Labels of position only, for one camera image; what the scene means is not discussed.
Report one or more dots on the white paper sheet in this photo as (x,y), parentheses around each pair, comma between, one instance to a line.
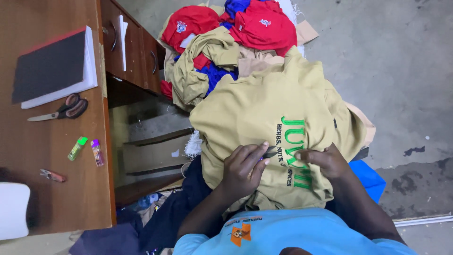
(123,39)

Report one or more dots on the blue plastic seat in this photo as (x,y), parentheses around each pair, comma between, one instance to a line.
(370,179)

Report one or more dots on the person's dark trousers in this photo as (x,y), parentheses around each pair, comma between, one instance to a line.
(180,205)

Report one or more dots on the red thread snips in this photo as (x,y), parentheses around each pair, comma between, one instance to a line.
(53,175)

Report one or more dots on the person's right fingers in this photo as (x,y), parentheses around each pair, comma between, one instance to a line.
(304,155)

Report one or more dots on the khaki shirt with green embroidery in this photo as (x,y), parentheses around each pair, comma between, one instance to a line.
(254,106)

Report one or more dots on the person's right hand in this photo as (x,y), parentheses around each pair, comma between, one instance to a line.
(331,163)

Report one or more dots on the black hardcover notebook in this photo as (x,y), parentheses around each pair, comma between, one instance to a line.
(49,65)

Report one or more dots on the metal floor strip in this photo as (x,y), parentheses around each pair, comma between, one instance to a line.
(424,220)

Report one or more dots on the clear plastic bottle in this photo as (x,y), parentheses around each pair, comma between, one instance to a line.
(147,201)

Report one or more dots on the green lighter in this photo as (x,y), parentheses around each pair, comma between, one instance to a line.
(76,149)

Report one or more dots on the heap of red blue khaki clothes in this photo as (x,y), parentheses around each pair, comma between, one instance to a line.
(208,46)

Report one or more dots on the white plastic object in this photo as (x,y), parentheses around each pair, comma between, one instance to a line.
(13,210)

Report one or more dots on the purple lighter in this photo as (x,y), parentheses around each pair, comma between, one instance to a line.
(97,153)

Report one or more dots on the small dark thread snips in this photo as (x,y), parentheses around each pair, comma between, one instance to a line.
(270,152)

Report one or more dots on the person's left hand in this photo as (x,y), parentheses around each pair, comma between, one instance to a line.
(239,173)

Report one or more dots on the dark navy cloth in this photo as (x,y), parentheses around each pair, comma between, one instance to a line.
(106,240)

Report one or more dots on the brown wooden desk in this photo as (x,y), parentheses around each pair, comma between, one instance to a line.
(53,148)

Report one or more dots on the person's light blue shirt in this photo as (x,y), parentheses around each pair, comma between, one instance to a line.
(300,233)

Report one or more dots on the white thread tuft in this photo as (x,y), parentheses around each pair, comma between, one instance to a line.
(193,144)

